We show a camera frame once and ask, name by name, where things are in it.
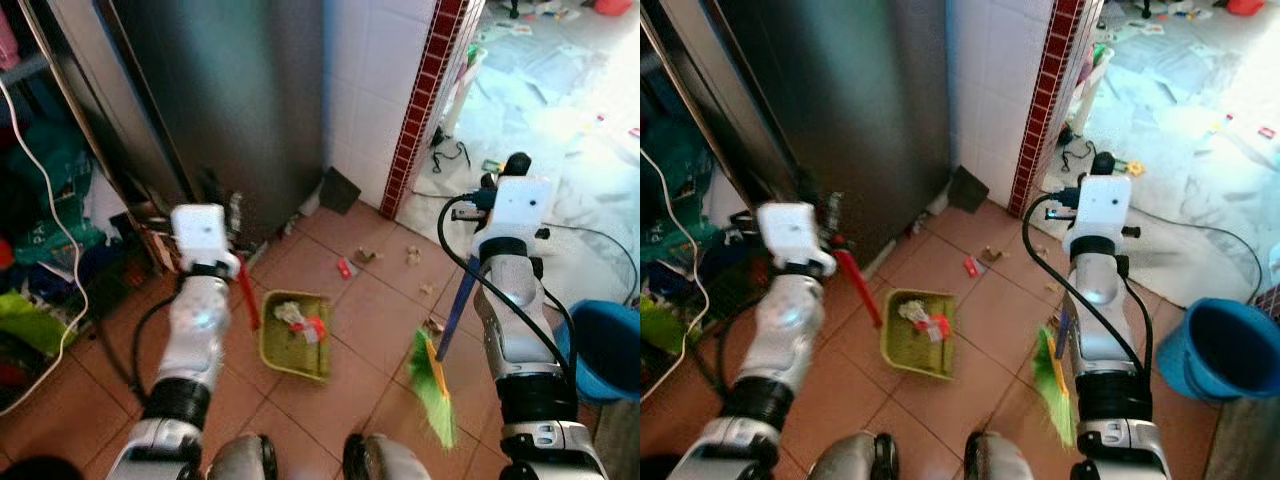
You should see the stainless steel fridge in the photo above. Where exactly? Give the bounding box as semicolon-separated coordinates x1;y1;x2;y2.
28;0;327;253
644;0;952;269

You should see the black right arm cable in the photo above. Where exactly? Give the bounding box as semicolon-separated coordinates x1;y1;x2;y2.
1021;192;1156;381
436;194;581;401

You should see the crumpled white red trash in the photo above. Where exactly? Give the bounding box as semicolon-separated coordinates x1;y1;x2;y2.
274;301;328;343
898;299;952;341

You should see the white hanging cable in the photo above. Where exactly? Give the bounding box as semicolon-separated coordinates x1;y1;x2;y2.
0;78;92;417
640;148;712;403

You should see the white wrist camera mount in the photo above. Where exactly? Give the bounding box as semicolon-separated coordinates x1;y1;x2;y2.
474;177;555;257
756;202;837;278
1064;174;1133;253
169;203;242;280

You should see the black floor cable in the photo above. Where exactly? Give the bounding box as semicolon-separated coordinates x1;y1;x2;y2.
538;221;640;303
1128;204;1265;303

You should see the blue plastic bucket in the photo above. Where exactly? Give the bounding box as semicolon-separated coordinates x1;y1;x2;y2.
1157;297;1280;404
552;299;641;404

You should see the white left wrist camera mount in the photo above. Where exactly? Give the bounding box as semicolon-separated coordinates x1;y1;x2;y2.
756;202;837;278
169;203;242;280

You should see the small black box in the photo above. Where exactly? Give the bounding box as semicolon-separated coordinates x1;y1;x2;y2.
947;165;992;214
319;166;364;215

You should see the robot left leg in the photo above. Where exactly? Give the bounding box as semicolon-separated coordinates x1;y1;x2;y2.
204;434;278;480
807;431;897;480

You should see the blue handled green broom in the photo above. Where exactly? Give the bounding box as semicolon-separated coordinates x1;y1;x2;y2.
407;268;482;450
1032;308;1078;449

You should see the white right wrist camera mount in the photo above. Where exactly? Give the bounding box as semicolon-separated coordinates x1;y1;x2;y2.
474;177;555;257
1064;174;1133;253

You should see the green dustpan with red handle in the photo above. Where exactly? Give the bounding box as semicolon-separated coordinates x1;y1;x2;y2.
234;262;334;384
834;247;957;382

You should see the teal plastic bag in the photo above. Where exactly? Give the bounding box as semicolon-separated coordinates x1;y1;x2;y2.
640;120;723;253
0;120;97;267

